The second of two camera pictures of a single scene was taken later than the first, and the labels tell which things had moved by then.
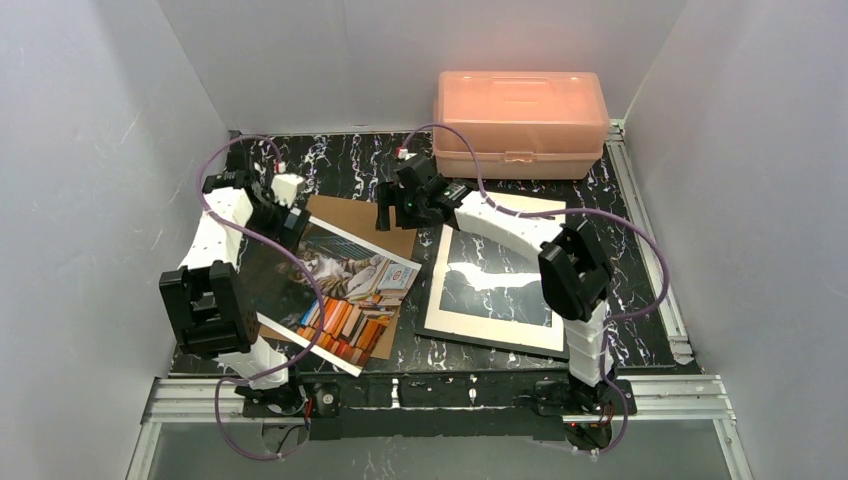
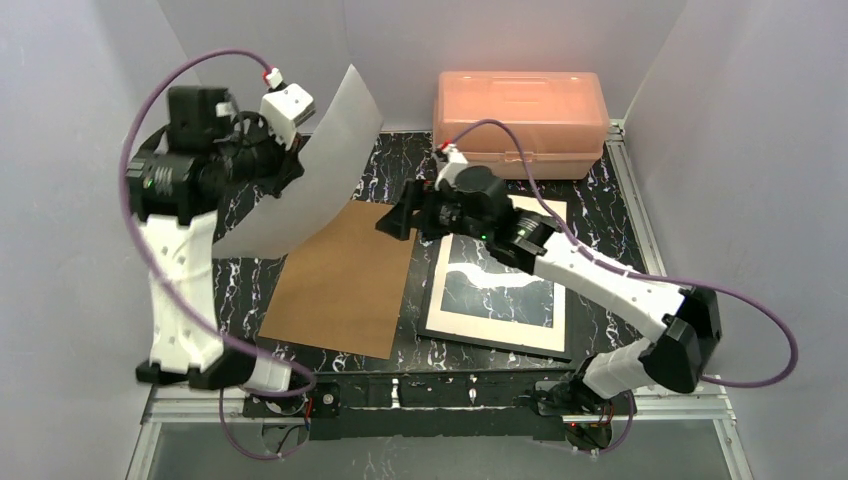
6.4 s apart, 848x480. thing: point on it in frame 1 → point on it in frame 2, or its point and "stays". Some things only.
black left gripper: x=291 y=225 → x=287 y=163
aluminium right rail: x=651 y=254 stays
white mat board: x=489 y=328 stays
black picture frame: x=487 y=293 stays
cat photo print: x=363 y=286 → x=335 y=148
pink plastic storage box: x=527 y=125 stays
